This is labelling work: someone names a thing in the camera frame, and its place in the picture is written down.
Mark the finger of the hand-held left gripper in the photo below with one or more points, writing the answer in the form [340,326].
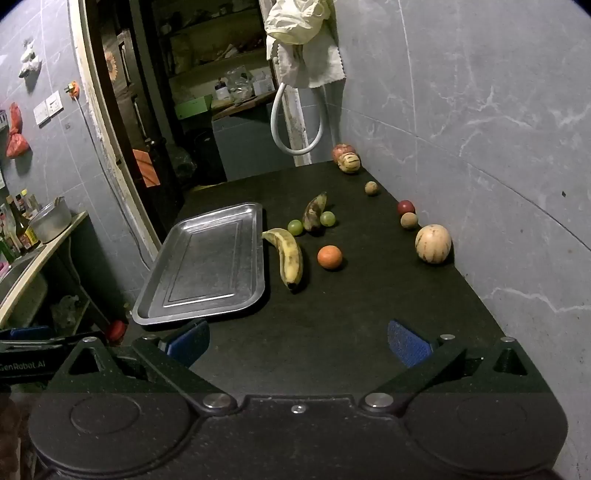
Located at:
[30,332]

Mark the orange plug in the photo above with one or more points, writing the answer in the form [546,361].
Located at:
[72,90]

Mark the white wall switch plate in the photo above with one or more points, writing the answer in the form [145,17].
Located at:
[48,108]

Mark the white door frame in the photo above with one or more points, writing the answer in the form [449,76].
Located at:
[104,138]

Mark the brown overripe banana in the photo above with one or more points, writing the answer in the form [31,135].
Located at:
[314,212]

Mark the pale striped melon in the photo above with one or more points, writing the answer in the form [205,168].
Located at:
[433,243]

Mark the metal sink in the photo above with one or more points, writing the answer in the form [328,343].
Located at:
[18,279]

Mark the green grape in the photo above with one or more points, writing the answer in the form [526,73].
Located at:
[295,227]
[328,218]

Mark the white jar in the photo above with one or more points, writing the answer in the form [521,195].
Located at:
[222,90]

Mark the green box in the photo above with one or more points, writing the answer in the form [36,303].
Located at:
[193,107]

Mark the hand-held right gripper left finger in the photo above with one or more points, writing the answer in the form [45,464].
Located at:
[190,342]

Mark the white plastic bag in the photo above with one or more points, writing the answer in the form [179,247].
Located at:
[30,60]

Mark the brown round fruit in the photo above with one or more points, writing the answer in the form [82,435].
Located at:
[371,188]
[409,221]

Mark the brown sauce bottle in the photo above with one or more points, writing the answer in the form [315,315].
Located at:
[17,226]

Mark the cream cloth bag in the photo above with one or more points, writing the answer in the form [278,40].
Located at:
[291,21]

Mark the white towel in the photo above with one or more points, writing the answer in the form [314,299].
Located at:
[323,60]

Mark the red apple at corner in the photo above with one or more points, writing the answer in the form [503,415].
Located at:
[341,148]

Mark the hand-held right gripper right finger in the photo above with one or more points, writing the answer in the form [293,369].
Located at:
[406,345]

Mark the dark striped small melon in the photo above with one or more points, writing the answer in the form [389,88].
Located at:
[349,163]

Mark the grey cabinet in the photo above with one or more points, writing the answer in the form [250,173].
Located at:
[249,143]

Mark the metal pot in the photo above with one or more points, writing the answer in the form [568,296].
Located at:
[50,224]

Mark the yellow banana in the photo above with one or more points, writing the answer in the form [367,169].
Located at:
[290,258]

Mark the orange board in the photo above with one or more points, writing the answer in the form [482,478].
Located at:
[147,168]

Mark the red mesh bag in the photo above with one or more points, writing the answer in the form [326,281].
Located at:
[17,146]
[16,117]

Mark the red plum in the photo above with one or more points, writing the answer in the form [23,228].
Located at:
[406,206]

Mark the pale kitchen counter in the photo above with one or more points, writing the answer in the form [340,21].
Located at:
[57,250]

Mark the metal tray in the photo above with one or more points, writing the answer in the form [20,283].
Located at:
[207,263]

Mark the orange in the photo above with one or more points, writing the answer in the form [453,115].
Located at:
[329,257]

